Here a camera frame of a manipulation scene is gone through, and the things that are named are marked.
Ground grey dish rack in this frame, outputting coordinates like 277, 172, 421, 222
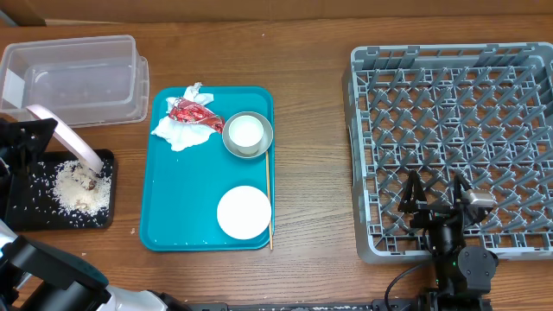
343, 42, 552, 263

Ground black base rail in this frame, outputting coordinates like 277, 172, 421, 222
184, 299, 438, 311

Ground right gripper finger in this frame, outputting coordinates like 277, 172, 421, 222
398, 170, 428, 213
453, 173, 472, 207

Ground red snack wrapper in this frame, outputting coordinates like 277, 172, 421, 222
168, 98, 225, 134

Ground cream cup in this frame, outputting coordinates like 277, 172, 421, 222
228, 115, 264, 156

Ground clear plastic bin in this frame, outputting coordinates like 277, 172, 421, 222
1, 35, 149, 128

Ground teal serving tray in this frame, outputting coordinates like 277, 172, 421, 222
138, 86, 276, 252

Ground wooden chopstick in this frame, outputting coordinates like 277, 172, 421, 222
265, 150, 274, 251

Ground brown food chunk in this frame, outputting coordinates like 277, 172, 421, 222
84, 175, 98, 191

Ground black tray bin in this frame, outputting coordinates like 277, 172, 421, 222
1, 149, 118, 232

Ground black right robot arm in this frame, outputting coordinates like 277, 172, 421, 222
384, 171, 499, 311

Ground small white plate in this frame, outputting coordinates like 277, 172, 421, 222
217, 186, 272, 240

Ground rice food scraps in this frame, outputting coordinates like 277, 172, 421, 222
12, 159, 114, 228

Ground large pink plate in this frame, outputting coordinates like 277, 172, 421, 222
26, 105, 103, 174

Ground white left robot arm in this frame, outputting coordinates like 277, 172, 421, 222
1, 118, 192, 311

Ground white napkin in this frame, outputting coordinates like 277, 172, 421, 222
150, 82, 217, 152

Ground grey bowl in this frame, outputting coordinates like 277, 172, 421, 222
222, 111, 274, 159

